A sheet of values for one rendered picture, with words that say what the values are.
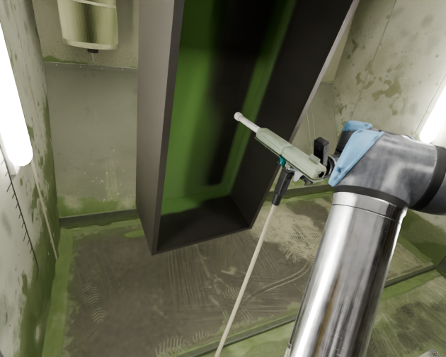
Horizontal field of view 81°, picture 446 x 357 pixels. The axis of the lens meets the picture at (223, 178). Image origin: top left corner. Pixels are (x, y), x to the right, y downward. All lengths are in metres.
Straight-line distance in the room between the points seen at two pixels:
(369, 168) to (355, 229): 0.10
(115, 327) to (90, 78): 1.70
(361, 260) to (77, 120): 2.07
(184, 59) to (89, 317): 1.39
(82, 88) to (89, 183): 0.71
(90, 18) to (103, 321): 1.72
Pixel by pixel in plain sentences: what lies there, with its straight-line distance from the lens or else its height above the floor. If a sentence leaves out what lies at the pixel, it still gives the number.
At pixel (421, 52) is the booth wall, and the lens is 2.79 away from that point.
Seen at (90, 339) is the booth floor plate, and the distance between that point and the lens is 1.68.
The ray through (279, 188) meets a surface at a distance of 0.91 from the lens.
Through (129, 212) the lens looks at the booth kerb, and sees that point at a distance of 2.19.
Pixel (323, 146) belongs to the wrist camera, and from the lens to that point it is 0.93.
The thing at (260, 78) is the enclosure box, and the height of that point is 1.28.
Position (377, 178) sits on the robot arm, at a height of 1.30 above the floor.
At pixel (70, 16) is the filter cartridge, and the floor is 1.41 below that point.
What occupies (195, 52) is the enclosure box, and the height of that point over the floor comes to 1.37.
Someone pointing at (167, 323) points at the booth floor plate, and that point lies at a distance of 1.67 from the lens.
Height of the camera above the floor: 1.47
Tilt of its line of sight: 30 degrees down
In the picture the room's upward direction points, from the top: 9 degrees clockwise
